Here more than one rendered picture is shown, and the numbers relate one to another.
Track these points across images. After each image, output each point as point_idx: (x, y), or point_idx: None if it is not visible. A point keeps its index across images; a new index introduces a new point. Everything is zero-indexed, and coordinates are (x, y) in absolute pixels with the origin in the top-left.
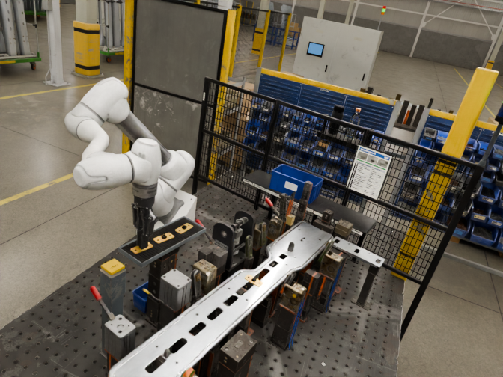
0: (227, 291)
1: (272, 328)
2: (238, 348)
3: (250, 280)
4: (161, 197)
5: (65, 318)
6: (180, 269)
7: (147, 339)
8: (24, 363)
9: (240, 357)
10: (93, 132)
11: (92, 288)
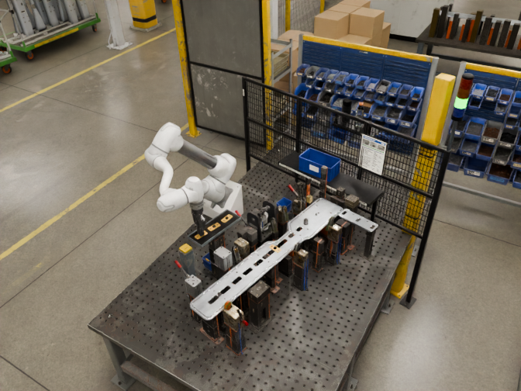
0: (257, 257)
1: None
2: (258, 290)
3: (272, 248)
4: (214, 191)
5: (164, 276)
6: (234, 239)
7: None
8: (146, 302)
9: (259, 295)
10: (163, 166)
11: (176, 261)
